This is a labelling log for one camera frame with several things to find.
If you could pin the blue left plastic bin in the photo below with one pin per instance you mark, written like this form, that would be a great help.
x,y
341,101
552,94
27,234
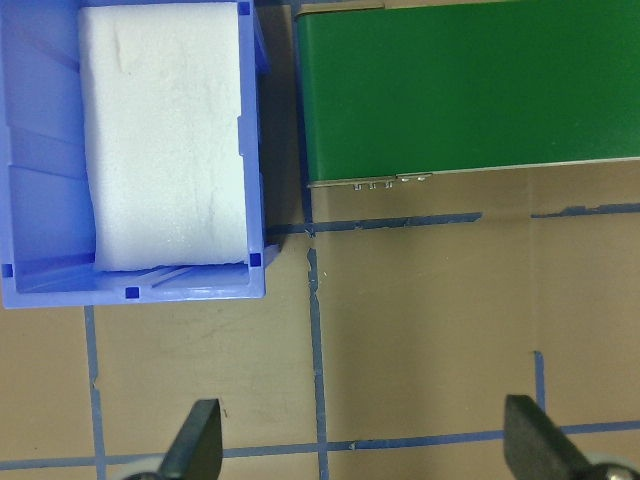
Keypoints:
x,y
47,219

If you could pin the green conveyor belt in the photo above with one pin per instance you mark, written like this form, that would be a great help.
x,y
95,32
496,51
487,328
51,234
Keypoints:
x,y
407,92

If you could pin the white foam pad left bin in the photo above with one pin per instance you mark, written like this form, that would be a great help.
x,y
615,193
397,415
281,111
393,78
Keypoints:
x,y
162,99

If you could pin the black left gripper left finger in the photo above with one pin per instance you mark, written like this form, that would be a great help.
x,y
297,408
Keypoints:
x,y
197,450

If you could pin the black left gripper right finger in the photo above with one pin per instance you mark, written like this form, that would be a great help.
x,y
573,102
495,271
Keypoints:
x,y
535,448

